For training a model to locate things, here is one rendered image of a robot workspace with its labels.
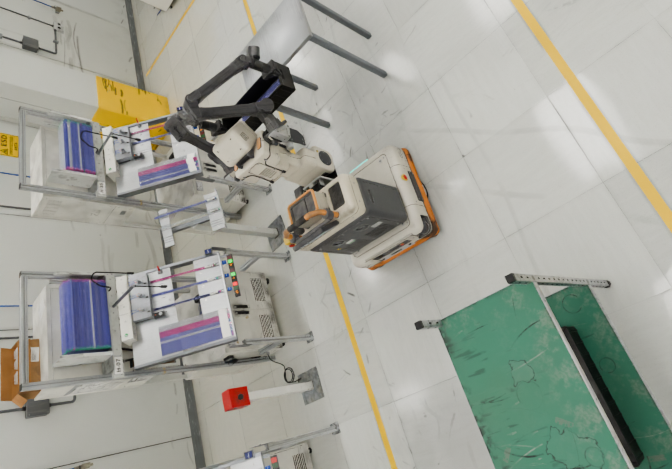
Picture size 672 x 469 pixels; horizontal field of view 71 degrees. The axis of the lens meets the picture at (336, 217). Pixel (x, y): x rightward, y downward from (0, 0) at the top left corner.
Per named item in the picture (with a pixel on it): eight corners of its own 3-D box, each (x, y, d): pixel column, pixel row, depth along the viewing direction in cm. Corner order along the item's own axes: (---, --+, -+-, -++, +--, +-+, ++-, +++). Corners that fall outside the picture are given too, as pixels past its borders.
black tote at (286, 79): (241, 145, 306) (226, 141, 298) (236, 123, 313) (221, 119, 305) (296, 89, 273) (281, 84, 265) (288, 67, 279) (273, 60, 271)
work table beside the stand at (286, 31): (387, 75, 360) (309, 34, 304) (327, 128, 401) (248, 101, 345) (370, 32, 379) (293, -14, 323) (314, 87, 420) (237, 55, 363)
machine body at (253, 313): (269, 272, 434) (209, 270, 390) (288, 347, 403) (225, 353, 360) (232, 301, 470) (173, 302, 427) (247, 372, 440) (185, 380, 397)
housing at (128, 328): (133, 280, 362) (126, 274, 349) (140, 343, 340) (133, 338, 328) (122, 283, 360) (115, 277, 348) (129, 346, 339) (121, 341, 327)
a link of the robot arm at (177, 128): (171, 142, 242) (185, 129, 240) (160, 123, 247) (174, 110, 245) (221, 166, 283) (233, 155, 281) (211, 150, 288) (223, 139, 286)
